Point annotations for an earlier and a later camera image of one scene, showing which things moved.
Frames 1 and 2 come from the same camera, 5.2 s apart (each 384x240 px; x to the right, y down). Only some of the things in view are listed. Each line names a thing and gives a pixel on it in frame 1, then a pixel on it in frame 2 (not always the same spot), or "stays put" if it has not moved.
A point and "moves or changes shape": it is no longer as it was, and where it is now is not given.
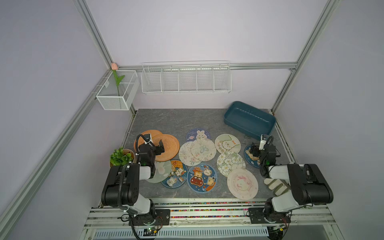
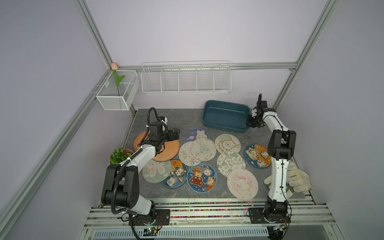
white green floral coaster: x=228 y=161 stays put
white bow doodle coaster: x=203 y=150 stays put
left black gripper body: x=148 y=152 → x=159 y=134
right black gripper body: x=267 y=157 → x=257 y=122
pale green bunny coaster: x=162 y=170 stays put
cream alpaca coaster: x=227 y=142 stays put
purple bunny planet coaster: x=197 y=134 stays put
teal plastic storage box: x=248 y=120 moves or changes shape
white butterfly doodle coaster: x=185 y=156 stays put
